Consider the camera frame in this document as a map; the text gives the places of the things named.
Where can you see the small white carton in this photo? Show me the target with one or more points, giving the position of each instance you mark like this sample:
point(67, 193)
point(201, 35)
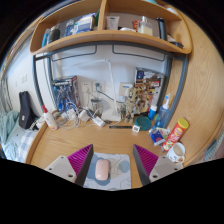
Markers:
point(126, 89)

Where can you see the blue spray bottle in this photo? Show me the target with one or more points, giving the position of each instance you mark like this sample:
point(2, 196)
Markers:
point(162, 115)

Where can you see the blue white plaid bedding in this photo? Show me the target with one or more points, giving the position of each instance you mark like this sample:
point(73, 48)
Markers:
point(20, 143)

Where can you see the white power strip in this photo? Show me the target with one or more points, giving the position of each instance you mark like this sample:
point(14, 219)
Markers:
point(98, 120)

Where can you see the blue robot model kit box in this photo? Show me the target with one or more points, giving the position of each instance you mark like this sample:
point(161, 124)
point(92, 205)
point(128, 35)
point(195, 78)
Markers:
point(66, 90)

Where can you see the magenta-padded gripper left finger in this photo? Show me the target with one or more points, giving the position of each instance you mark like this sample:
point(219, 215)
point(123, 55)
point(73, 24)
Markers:
point(61, 166)

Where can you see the colourful figure box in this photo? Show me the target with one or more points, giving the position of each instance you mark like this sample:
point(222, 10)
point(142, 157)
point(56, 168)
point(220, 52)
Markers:
point(153, 81)

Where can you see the grey metal desk frame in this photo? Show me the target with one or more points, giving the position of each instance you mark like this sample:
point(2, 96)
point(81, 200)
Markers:
point(36, 80)

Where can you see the grey blue-patterned mouse pad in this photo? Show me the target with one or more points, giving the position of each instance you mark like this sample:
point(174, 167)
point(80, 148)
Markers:
point(120, 176)

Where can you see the teal blanket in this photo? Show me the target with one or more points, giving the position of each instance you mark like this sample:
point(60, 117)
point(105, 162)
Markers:
point(7, 126)

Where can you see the small white cube clock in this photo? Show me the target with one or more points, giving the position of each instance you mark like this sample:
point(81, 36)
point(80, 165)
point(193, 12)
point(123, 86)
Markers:
point(135, 128)

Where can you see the teal round lid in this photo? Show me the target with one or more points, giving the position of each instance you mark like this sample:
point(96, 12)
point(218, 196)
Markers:
point(143, 123)

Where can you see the white red-capped pump bottle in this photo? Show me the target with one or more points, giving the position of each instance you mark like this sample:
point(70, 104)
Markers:
point(50, 120)

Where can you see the black bag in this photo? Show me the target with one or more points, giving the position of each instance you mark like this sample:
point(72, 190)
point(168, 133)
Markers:
point(26, 111)

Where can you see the tan robot figure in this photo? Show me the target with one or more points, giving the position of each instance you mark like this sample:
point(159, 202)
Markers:
point(133, 103)

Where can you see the white mug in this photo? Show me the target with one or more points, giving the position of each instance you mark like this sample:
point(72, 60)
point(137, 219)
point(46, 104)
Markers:
point(176, 152)

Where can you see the white wall switch plate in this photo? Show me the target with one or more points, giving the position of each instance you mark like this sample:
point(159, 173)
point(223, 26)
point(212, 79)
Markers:
point(24, 78)

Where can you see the white charger block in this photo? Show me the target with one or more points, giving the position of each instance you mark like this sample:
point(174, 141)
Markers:
point(84, 115)

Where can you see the black pen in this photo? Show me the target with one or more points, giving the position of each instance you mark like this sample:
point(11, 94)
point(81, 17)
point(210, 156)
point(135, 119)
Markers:
point(120, 126)

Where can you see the pink computer mouse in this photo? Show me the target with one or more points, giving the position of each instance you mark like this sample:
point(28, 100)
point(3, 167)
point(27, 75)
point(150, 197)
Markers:
point(102, 169)

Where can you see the clear glass jar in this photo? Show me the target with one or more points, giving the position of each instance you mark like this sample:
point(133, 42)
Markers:
point(96, 106)

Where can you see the red chip can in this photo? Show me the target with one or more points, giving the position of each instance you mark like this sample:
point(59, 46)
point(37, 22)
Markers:
point(176, 133)

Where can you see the white wall outlet plate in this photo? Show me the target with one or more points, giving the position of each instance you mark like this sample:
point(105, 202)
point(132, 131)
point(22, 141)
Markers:
point(87, 86)

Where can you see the blue snack packet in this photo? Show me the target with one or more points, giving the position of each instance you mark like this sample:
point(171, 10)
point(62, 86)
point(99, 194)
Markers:
point(158, 135)

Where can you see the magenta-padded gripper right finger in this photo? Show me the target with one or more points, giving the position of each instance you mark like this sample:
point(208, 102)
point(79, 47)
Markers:
point(163, 166)

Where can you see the wooden wall shelf unit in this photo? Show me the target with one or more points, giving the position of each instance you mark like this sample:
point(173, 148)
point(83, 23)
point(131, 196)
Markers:
point(106, 36)

